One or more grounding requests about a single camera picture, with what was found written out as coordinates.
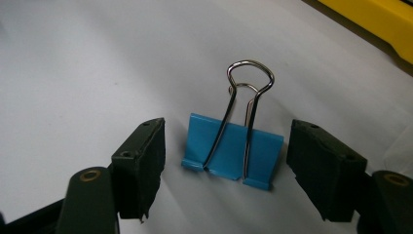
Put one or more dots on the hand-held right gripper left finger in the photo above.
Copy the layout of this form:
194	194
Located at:
139	172

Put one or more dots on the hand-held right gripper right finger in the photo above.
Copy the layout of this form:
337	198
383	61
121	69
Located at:
328	169

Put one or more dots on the blue binder clip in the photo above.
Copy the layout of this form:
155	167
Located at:
227	152

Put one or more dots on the yellow and black drawer cabinet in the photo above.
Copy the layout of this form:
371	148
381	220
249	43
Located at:
383	24

